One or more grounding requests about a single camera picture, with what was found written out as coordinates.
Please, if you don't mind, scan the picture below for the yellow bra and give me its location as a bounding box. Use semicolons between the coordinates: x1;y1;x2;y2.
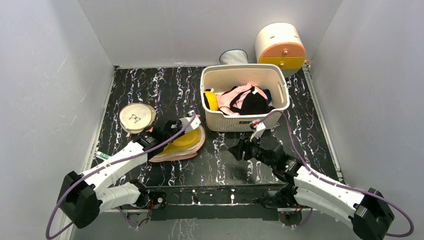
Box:
157;126;205;156

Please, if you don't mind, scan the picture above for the orange floral bra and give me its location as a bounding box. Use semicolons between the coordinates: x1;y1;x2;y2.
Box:
149;117;206;163

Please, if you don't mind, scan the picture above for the round beige mesh laundry bag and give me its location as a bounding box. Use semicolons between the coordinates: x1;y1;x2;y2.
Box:
119;103;156;134

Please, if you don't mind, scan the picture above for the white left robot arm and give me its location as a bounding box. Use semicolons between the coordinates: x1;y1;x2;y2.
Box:
56;115;199;229

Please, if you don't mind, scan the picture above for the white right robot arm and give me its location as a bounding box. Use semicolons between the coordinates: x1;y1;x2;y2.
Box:
228;136;395;240

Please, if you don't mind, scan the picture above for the black bra in basket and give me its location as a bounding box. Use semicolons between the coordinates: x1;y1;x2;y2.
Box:
228;86;275;116

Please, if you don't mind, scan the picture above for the pink bra in basket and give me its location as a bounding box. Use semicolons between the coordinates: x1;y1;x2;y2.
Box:
216;84;271;116

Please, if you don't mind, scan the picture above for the white mesh cylinder bag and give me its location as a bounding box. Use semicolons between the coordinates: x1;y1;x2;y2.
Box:
219;49;249;65

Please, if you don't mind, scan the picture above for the yellow garment in basket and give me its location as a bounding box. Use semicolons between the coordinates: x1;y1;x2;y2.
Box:
203;91;219;111

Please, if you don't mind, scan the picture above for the cream perforated plastic basket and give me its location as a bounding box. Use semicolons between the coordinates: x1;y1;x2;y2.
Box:
200;64;290;132

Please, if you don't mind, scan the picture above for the dark blue garment in basket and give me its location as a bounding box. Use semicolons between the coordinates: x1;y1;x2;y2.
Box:
262;89;272;104

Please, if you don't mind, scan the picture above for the cream orange drawer box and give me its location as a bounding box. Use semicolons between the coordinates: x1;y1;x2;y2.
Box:
254;22;306;78

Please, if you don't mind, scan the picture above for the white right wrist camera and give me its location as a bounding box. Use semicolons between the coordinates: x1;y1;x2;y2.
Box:
249;119;266;142

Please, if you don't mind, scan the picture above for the aluminium front frame rail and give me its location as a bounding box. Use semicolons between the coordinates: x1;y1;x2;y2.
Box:
63;187;365;214

